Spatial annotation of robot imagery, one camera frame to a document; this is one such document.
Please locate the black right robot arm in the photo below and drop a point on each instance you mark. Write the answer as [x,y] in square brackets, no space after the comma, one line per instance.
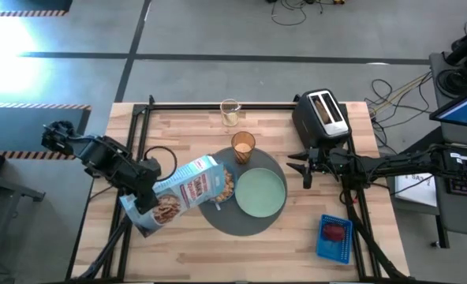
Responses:
[395,161]

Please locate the round grey woven placemat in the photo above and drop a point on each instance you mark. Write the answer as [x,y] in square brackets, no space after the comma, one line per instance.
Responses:
[233,221]

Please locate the brown cereal pieces heap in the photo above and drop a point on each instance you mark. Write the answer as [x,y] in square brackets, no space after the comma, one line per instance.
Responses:
[227,189]

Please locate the black two-slot toaster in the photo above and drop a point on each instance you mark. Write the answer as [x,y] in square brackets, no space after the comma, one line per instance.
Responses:
[308,126]

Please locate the pale green plate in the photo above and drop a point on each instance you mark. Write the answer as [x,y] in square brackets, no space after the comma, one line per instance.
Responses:
[260,192]

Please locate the blue plastic basket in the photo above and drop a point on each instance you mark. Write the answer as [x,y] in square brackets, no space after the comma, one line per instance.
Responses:
[330,252]

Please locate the grey computer desk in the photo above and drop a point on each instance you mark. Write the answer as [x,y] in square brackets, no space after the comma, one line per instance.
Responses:
[462,221]

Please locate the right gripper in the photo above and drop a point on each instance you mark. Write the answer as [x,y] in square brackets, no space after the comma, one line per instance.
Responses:
[322,159]

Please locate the blue bowl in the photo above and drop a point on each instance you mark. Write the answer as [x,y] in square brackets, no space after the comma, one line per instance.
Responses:
[235,181]

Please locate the grey metal stand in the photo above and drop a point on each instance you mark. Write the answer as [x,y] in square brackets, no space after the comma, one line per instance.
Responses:
[20,193]

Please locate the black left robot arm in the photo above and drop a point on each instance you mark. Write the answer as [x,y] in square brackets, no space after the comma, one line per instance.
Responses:
[99,158]

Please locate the white paper sheet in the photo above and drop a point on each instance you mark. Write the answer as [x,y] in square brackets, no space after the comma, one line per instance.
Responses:
[415,193]

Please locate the amber glass tumbler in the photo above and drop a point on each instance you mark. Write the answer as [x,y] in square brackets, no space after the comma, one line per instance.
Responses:
[243,152]

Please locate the clear glass measuring cup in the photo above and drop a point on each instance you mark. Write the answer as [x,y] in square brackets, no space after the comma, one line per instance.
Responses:
[230,118]

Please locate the dark floor mat striped border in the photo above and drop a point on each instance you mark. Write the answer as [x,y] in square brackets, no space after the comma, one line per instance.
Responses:
[52,4]
[32,130]

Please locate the brown toast slice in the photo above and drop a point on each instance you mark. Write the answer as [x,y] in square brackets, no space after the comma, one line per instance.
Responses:
[322,111]

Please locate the computer monitor blue screen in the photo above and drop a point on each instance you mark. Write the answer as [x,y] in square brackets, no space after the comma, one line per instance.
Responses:
[466,108]

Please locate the light blue cereal box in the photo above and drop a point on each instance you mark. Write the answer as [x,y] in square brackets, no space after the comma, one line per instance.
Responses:
[186,185]

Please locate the dark red oval object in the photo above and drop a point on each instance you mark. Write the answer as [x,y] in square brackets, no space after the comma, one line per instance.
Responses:
[333,232]

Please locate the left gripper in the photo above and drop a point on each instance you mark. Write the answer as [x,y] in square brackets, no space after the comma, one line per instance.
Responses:
[146,179]

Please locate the black cylindrical device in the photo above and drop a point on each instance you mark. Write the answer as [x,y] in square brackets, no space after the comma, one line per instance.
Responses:
[466,43]

